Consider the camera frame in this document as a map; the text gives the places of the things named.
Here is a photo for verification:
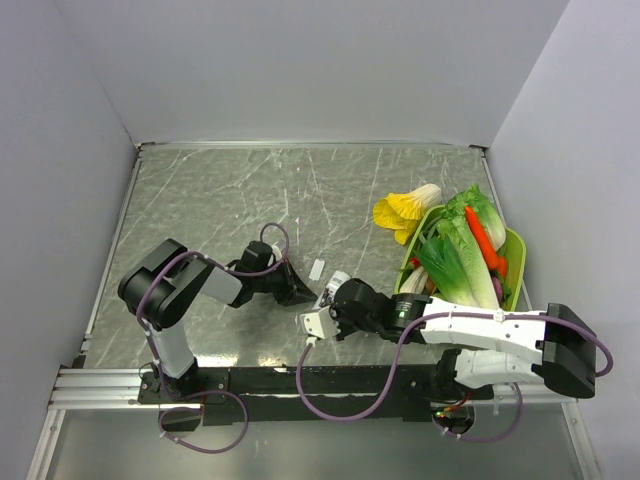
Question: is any yellow toy cabbage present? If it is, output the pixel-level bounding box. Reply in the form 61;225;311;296
372;184;442;245

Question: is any green toy lettuce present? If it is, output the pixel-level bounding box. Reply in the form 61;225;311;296
417;216;500;309

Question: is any green toy napa cabbage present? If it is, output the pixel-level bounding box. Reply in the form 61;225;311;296
442;184;506;250

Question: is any green plastic basket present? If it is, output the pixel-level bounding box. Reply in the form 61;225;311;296
394;205;526;311

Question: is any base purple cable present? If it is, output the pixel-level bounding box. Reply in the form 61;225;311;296
157;389;250;455
432;384;526;445

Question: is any base left purple cable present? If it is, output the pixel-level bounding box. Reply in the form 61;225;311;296
157;389;250;455

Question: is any white battery cover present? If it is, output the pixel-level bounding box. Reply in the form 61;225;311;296
309;259;325;281

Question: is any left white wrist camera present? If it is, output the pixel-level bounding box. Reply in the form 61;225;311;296
271;240;289;266

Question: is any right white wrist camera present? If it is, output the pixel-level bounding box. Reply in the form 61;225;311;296
298;307;340;345

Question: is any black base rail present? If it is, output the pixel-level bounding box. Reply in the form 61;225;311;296
137;364;496;427

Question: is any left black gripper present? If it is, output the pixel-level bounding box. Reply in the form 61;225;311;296
254;258;318;306

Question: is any base right purple cable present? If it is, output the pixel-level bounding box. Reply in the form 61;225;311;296
432;384;526;445

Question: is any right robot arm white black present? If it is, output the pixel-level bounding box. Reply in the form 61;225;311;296
324;278;613;399

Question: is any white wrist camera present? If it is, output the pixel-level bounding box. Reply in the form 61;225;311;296
271;240;289;266
298;307;340;345

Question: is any orange toy carrot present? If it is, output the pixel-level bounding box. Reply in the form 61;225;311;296
465;206;508;278

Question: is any white remote control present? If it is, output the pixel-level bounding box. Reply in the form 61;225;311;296
317;270;351;308

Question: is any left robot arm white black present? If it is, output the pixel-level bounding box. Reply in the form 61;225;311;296
118;238;317;402

